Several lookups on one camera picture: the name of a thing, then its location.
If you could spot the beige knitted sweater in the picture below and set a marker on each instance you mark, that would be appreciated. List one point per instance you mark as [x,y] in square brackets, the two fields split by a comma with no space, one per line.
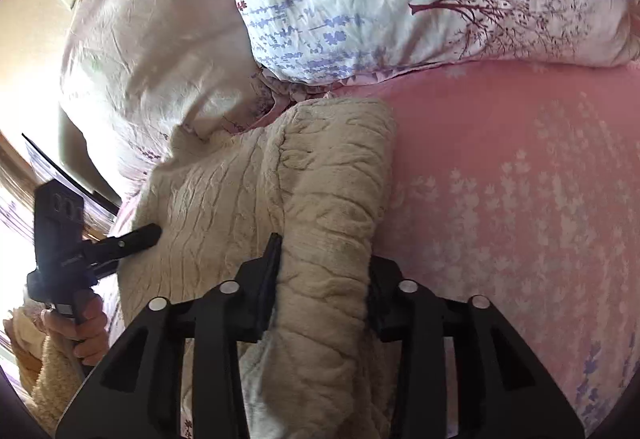
[317,176]

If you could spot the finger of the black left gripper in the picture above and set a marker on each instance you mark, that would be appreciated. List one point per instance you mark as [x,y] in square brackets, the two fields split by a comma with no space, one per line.
[104,256]

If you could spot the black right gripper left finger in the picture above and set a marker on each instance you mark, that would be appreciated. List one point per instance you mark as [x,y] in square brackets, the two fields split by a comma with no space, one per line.
[135,391]

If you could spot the pale pink pillow behind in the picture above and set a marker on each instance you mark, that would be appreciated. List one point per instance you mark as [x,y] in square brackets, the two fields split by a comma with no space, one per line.
[135,71]

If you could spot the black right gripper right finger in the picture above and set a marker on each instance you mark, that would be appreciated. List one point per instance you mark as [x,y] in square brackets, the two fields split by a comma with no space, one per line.
[463,356]

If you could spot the pink floral bed sheet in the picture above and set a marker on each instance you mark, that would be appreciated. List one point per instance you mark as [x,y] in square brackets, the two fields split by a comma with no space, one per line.
[523,186]

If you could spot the black bedside monitor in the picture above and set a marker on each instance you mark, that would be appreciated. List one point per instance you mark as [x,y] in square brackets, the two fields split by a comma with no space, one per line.
[45,169]

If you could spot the person's left hand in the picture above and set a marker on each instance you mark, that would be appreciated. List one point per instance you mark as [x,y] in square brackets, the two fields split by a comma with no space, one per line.
[85,342]

